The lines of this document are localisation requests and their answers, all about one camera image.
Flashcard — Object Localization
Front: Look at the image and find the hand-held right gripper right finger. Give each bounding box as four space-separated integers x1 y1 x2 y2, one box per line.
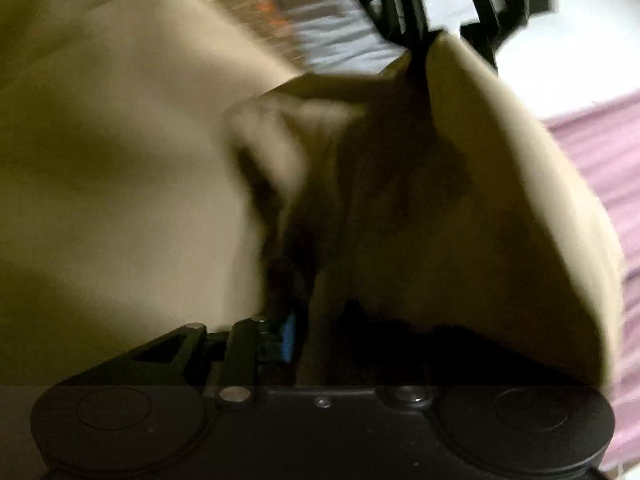
385 382 437 408

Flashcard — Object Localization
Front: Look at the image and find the pink curtain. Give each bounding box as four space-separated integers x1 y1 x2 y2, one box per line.
542 92 640 471

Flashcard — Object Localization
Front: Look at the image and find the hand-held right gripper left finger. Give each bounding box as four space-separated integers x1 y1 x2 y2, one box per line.
102 310 301 406

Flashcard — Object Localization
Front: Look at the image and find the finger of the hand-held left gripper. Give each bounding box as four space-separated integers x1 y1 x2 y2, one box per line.
365 0 436 61
450 0 506 72

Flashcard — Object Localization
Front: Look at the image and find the beige zip jacket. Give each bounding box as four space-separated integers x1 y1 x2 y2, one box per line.
0 0 628 396

